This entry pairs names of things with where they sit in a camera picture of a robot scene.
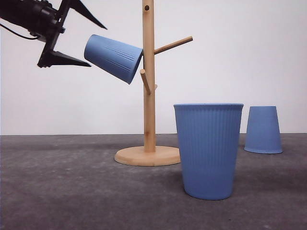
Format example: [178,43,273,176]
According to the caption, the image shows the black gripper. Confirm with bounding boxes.
[0,0,107,68]

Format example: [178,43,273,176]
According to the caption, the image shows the blue ribbed cup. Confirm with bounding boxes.
[174,103,243,200]

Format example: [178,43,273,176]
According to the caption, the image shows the wooden mug tree stand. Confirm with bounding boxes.
[114,0,193,167]

